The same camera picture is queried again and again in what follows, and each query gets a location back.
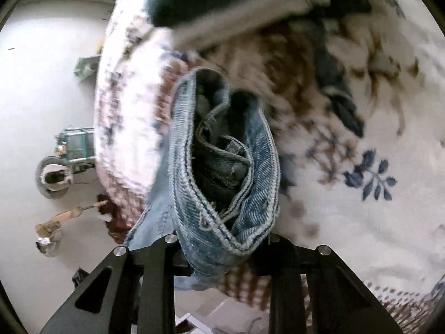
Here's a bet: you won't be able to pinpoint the light blue denim shorts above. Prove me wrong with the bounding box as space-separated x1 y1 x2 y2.
126 68 281 290

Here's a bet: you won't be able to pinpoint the dark clothes pile on floor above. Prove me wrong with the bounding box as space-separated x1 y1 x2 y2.
97 194 131 244

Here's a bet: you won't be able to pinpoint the round white grey floor device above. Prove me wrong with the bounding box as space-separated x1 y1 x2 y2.
35 156 74 200

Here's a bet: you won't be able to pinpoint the teal storage rack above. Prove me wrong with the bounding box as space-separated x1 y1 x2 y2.
54 127 95 174

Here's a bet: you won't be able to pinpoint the floral bed blanket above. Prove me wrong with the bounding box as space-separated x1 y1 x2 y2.
94 0 444 333

